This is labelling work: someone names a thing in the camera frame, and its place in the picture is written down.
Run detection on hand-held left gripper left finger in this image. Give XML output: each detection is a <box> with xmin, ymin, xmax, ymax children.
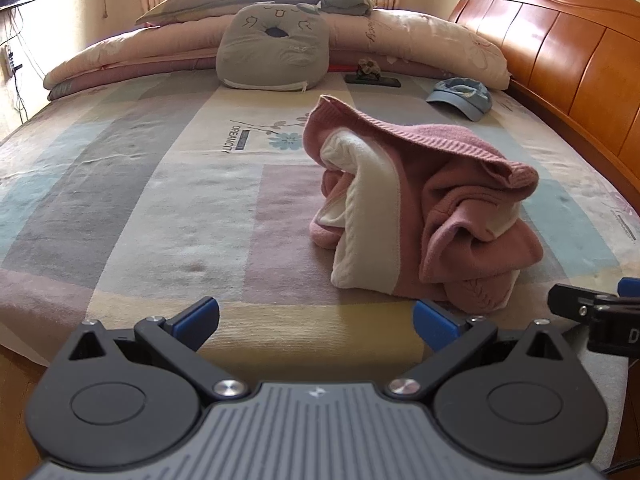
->
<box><xmin>52</xmin><ymin>296</ymin><xmax>249</xmax><ymax>403</ymax></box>

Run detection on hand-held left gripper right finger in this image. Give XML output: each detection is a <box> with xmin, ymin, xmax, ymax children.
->
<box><xmin>386</xmin><ymin>299</ymin><xmax>581</xmax><ymax>403</ymax></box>

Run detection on pink and white knit sweater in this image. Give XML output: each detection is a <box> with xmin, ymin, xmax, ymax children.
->
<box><xmin>302</xmin><ymin>94</ymin><xmax>546</xmax><ymax>313</ymax></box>

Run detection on grey-green folded clothes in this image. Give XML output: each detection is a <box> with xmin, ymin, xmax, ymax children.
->
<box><xmin>322</xmin><ymin>0</ymin><xmax>373</xmax><ymax>17</ymax></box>

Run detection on blue baseball cap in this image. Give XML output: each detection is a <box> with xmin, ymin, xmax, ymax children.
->
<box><xmin>426</xmin><ymin>77</ymin><xmax>493</xmax><ymax>122</ymax></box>

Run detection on wooden headboard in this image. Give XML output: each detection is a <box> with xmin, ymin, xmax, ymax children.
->
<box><xmin>447</xmin><ymin>0</ymin><xmax>640</xmax><ymax>206</ymax></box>

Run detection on black flat device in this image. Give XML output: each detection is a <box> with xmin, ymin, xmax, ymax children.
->
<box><xmin>344</xmin><ymin>74</ymin><xmax>402</xmax><ymax>88</ymax></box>

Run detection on pink folded quilt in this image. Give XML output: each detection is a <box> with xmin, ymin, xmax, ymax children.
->
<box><xmin>42</xmin><ymin>7</ymin><xmax>512</xmax><ymax>102</ymax></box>

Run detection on grey cat face cushion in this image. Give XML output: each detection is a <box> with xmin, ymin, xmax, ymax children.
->
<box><xmin>216</xmin><ymin>2</ymin><xmax>331</xmax><ymax>93</ymax></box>

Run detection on power strip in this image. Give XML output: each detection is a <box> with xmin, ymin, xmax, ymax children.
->
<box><xmin>2</xmin><ymin>45</ymin><xmax>23</xmax><ymax>79</ymax></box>

